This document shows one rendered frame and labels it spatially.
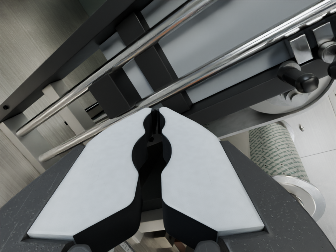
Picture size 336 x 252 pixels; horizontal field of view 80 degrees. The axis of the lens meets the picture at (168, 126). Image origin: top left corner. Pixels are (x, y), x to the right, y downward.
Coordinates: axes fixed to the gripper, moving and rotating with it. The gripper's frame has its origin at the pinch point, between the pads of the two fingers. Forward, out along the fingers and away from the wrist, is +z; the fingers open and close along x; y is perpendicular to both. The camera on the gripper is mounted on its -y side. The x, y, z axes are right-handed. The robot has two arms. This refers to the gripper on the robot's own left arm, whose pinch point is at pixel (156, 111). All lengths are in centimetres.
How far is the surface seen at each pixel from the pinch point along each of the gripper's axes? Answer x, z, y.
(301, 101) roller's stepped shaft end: 14.3, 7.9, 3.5
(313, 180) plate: 51, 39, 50
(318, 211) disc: 28.4, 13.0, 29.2
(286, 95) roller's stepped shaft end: 13.3, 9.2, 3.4
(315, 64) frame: 13.2, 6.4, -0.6
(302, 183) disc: 24.5, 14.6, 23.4
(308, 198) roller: 26.1, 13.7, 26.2
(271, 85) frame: 10.4, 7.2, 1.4
